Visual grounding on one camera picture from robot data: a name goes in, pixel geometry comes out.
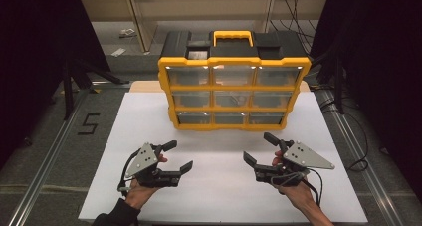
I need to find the person's right hand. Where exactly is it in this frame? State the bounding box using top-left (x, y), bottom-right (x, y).
top-left (272, 149), bottom-right (317, 208)

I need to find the aluminium floor rail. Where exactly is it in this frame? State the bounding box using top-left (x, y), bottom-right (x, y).
top-left (317, 90), bottom-right (406, 226)
top-left (6, 86), bottom-right (93, 226)

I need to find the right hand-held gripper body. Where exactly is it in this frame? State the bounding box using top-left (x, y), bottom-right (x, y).
top-left (253, 139), bottom-right (336, 188)

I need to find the yellow black organizer cabinet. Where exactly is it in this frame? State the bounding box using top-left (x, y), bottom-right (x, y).
top-left (157, 30), bottom-right (313, 132)

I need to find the grid of clear drawers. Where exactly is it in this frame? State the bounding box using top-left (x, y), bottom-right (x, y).
top-left (165, 66), bottom-right (304, 125)

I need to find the black metal stand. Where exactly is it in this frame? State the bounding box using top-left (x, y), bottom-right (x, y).
top-left (63, 58), bottom-right (130, 120)

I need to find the black curtain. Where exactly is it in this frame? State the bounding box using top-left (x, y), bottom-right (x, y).
top-left (310, 0), bottom-right (422, 200)
top-left (0, 0), bottom-right (112, 170)

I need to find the white table board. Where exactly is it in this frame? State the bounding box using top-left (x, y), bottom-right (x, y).
top-left (78, 91), bottom-right (368, 224)

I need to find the grey wire loop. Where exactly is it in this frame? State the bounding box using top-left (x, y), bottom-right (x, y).
top-left (269, 171), bottom-right (307, 189)

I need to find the transparent pull-out organizer drawer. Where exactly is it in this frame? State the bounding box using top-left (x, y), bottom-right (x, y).
top-left (213, 91), bottom-right (255, 109)

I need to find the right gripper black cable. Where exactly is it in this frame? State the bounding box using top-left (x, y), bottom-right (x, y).
top-left (306, 167), bottom-right (323, 208)

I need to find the small white floor object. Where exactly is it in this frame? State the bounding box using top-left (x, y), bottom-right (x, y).
top-left (118, 28), bottom-right (137, 39)

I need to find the bundle of black cables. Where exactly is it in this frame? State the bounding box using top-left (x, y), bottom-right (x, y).
top-left (268, 0), bottom-right (319, 55)

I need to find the person's left hand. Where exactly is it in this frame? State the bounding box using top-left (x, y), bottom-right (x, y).
top-left (124, 153), bottom-right (168, 210)

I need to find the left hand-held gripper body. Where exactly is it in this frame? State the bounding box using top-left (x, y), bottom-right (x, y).
top-left (124, 141), bottom-right (182, 188)

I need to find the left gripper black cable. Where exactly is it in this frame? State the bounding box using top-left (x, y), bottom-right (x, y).
top-left (116, 147), bottom-right (140, 198)

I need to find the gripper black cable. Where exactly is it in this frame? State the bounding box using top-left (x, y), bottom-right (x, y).
top-left (306, 167), bottom-right (323, 208)
top-left (116, 147), bottom-right (140, 198)

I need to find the black floor cable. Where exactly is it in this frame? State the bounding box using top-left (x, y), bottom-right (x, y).
top-left (344, 113), bottom-right (370, 173)

